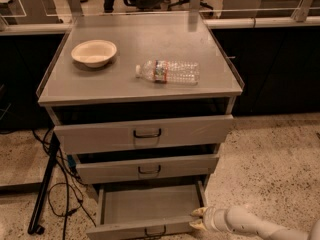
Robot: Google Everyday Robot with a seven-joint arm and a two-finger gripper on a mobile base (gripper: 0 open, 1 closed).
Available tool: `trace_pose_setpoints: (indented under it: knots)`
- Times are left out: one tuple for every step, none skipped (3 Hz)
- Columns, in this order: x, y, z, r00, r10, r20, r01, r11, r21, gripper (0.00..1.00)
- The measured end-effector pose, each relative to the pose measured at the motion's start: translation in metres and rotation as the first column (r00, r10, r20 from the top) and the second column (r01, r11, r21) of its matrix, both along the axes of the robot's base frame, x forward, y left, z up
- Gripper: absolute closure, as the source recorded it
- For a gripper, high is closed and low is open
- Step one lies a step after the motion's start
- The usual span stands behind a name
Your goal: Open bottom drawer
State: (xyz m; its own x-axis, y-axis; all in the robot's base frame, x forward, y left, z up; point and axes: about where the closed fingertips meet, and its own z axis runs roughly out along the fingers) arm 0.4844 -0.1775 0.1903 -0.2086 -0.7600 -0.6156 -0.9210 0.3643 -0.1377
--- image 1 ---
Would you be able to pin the black metal stand leg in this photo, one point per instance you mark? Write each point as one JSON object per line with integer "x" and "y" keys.
{"x": 34, "y": 226}

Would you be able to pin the grey bottom drawer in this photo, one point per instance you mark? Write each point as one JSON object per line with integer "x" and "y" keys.
{"x": 147, "y": 211}

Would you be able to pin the grey drawer cabinet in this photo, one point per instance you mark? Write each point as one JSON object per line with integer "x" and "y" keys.
{"x": 75, "y": 94}

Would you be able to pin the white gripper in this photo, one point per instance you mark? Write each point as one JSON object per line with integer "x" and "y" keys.
{"x": 210, "y": 218}

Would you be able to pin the grey middle drawer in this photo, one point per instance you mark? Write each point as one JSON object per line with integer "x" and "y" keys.
{"x": 146, "y": 169}

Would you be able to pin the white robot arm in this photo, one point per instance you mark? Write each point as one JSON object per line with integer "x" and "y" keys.
{"x": 239, "y": 221}

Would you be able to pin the clear plastic water bottle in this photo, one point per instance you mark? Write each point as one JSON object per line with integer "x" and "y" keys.
{"x": 169, "y": 72}

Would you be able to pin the grey drawer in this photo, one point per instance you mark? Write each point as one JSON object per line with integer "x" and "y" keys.
{"x": 147, "y": 211}
{"x": 146, "y": 169}
{"x": 143, "y": 134}

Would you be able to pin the grey top drawer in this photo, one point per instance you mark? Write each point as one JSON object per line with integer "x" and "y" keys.
{"x": 143, "y": 134}

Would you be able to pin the white paper bowl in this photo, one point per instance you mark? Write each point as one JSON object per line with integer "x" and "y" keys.
{"x": 94, "y": 53}

